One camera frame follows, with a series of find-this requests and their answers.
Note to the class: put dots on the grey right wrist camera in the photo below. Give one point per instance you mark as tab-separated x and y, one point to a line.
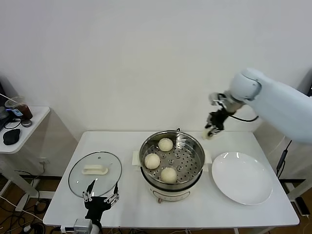
218	98

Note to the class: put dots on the black laptop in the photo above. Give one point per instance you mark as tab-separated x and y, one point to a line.
310	90

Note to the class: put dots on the white drinking straw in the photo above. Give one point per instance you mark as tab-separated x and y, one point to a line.
5	96

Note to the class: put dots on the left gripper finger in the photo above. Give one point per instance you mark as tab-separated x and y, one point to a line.
115	196
87	195

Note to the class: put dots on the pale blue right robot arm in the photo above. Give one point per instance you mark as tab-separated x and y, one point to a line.
278	102

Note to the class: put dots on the white wall socket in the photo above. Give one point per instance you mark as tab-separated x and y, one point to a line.
43	162

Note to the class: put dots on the plastic iced coffee cup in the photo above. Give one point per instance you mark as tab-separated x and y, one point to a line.
24	110

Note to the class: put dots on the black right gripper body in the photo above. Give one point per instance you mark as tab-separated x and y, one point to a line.
219	119

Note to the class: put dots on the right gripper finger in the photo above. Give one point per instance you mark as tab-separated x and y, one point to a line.
217	132
209	123

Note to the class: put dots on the white round plate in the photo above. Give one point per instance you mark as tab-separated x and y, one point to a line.
241	178

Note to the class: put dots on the black device with blue label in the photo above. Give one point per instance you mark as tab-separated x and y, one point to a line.
15	112

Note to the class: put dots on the cream electric cooker base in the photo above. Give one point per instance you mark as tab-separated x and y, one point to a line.
170	195

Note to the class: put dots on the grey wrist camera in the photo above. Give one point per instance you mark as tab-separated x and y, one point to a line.
218	98
83	225

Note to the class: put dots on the white side table with cup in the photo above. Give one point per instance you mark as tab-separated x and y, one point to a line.
37	114

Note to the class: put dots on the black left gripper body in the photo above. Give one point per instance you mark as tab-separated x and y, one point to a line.
98	207

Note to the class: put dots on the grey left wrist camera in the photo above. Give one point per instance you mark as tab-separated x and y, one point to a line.
83	225

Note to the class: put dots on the round grey puck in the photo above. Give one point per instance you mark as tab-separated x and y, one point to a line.
26	123

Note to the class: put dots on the white steamed baozi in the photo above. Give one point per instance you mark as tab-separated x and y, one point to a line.
168	175
166	144
207	135
152	161

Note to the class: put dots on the perforated steel steamer basket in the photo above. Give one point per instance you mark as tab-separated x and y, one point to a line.
189	156

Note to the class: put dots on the black computer mouse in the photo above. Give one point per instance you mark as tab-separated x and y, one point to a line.
11	136

